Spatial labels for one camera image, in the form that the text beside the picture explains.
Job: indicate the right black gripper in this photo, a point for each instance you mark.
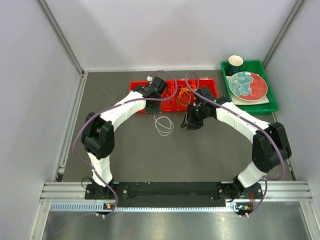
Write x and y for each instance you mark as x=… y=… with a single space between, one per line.
x=189 y=117

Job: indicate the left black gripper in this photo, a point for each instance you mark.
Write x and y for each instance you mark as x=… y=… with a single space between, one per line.
x=153 y=110

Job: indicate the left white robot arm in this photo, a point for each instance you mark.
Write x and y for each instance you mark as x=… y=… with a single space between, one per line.
x=98 y=138

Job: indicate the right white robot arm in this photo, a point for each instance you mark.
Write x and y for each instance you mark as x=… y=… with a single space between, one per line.
x=270 y=145

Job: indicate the red bin far left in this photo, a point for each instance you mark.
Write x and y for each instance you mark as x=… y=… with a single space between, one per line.
x=145 y=91

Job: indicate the white square board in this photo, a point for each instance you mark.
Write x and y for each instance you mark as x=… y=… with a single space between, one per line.
x=241 y=102

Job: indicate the blue patterned plate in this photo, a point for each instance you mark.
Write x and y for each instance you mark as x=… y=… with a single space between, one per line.
x=240 y=83

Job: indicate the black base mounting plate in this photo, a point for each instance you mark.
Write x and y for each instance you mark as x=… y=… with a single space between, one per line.
x=173 y=194

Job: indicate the dark green paper cup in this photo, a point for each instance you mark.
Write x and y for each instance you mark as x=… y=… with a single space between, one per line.
x=235 y=64

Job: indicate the red round plate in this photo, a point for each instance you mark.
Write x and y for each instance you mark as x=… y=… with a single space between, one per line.
x=258 y=88

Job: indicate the green plastic tray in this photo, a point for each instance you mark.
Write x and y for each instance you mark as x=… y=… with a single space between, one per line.
x=256 y=67

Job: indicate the aluminium rail left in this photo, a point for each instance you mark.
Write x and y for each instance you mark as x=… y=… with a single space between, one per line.
x=63 y=192

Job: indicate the slotted grey cable duct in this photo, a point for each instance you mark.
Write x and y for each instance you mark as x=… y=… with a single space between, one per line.
x=105 y=207

